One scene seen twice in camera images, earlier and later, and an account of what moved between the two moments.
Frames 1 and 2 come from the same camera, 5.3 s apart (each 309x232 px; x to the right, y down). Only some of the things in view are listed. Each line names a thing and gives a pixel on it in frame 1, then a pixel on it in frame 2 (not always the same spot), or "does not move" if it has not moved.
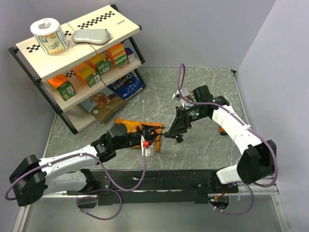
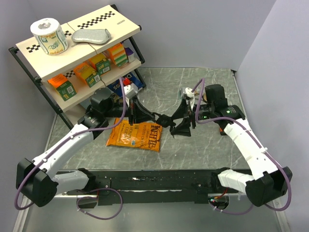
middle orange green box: [87, 73] does not move
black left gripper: [148, 128] to [147, 115]
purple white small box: [130, 54] does not move
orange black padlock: [222, 131] does not move
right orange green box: [101, 63] does not move
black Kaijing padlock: [166, 134] to [164, 121]
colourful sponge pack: [119, 55] does not move
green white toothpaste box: [185, 92] to [180, 93]
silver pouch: [98, 36] does not move
